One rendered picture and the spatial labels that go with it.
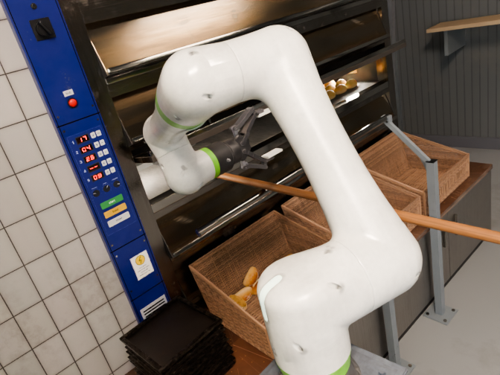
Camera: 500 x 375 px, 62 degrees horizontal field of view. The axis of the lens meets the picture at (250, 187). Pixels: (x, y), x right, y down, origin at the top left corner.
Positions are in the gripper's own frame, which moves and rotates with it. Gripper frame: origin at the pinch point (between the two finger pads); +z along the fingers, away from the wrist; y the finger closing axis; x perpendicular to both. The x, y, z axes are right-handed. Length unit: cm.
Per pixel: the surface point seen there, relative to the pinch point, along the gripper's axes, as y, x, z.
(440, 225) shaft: 25, 50, 6
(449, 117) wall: 113, -99, 329
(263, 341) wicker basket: 80, -10, -19
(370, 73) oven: 21, -67, 155
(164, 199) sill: 27, -55, -18
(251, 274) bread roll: 75, -41, 4
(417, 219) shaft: 25, 44, 6
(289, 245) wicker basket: 79, -46, 35
